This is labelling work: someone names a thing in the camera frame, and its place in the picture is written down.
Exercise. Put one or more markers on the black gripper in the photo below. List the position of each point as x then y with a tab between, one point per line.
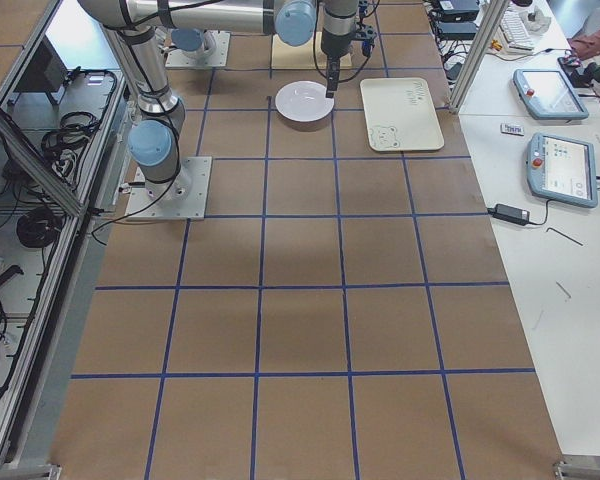
335	43

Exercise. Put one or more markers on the white ceramic plate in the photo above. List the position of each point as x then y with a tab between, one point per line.
303	101

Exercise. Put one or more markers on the cream bear tray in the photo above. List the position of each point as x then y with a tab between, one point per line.
400	115

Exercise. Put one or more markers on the bamboo cutting board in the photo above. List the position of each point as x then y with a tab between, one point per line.
286	57

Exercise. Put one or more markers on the white keyboard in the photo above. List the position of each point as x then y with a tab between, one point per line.
514	33

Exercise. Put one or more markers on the blue teach pendant far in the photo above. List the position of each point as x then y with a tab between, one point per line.
548	95

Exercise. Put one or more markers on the blue teach pendant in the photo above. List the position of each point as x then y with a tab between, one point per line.
562	169
548	95

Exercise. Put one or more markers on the black power adapter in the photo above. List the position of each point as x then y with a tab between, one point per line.
509	214

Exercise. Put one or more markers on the blue teach pendant near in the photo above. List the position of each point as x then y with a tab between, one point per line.
562	169

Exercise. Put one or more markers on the black allen key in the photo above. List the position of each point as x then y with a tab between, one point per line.
564	235

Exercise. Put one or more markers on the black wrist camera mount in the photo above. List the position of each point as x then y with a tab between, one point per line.
366	35

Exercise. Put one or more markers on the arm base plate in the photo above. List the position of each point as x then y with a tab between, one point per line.
186	198
177	59

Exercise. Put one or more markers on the aluminium frame post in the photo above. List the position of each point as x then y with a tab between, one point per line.
489	23

